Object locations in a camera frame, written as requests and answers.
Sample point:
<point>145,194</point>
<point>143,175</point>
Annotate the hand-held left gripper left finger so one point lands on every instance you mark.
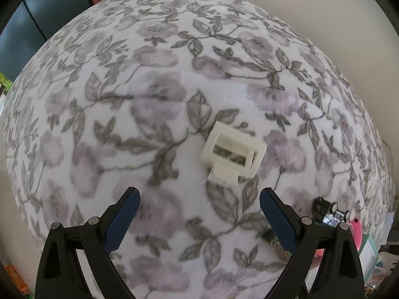
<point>123,221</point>

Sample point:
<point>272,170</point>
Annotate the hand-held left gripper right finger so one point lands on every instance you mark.
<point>279,221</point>

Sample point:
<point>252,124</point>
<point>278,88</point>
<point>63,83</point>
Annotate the gold patterned box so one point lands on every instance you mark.
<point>274,243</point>

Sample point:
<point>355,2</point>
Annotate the black toy car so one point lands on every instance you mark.
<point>327,211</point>

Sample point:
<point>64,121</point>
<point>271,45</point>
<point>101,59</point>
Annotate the cream plastic clip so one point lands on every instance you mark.
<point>237,168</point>

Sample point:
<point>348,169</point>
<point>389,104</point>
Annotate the white power strip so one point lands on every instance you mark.
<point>389,224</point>

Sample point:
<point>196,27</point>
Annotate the green cardboard box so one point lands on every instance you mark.
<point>4,84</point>

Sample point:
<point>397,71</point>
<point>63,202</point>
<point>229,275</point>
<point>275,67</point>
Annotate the dark blue wardrobe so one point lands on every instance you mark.
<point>46,12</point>

